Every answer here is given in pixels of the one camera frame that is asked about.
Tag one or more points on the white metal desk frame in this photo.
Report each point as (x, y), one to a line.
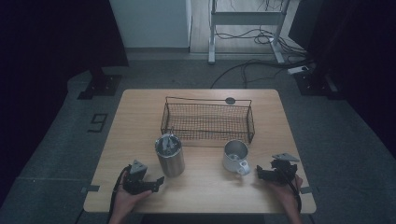
(246, 18)

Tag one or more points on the black round table grommet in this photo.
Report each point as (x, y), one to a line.
(230, 100)

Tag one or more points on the person's right hand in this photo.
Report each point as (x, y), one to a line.
(288, 194)

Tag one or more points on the person's left hand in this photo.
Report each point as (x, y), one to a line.
(124, 202)

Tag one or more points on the white power strip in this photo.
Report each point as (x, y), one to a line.
(297, 70)

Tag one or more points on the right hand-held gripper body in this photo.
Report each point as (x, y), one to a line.
(284, 172)

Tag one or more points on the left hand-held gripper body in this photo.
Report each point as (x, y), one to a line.
(135, 183)

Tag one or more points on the dark curtain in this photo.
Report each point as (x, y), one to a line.
(358, 62)
(46, 46)

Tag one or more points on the short steel cup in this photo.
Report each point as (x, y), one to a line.
(235, 158)

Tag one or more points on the black stand base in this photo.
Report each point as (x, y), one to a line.
(101, 85)
(314, 84)

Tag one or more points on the steel tumbler with straw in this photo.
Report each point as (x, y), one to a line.
(170, 158)

